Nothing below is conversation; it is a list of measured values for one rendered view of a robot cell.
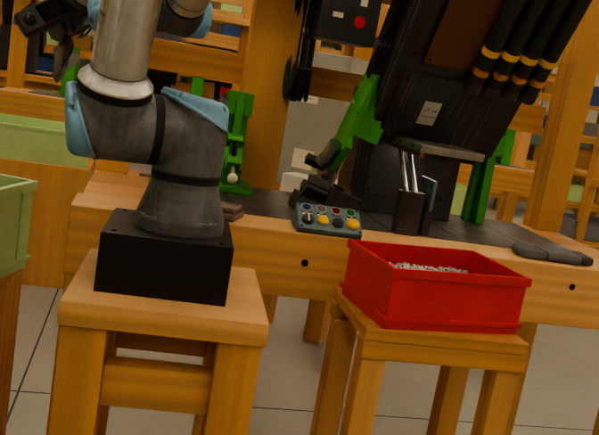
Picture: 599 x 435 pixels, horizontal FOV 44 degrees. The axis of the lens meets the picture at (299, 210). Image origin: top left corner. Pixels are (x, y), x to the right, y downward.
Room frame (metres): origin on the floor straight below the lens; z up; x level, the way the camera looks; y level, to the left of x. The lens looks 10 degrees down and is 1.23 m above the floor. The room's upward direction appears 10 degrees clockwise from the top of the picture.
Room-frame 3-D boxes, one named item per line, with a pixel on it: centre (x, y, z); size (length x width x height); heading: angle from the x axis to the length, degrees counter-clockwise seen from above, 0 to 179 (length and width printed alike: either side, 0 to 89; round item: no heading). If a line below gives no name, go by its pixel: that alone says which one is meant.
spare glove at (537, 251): (1.80, -0.63, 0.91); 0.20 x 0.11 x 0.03; 99
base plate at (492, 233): (1.99, -0.19, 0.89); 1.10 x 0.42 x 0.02; 103
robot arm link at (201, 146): (1.23, 0.21, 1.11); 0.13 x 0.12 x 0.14; 115
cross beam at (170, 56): (2.35, -0.11, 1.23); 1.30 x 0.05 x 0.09; 103
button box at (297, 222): (1.66, -0.07, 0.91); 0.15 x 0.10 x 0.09; 103
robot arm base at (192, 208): (1.23, 0.20, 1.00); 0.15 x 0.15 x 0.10
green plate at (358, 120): (1.91, -0.13, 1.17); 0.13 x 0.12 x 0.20; 103
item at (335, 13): (2.17, -0.03, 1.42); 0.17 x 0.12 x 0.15; 103
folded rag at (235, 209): (1.62, 0.18, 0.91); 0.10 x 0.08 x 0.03; 79
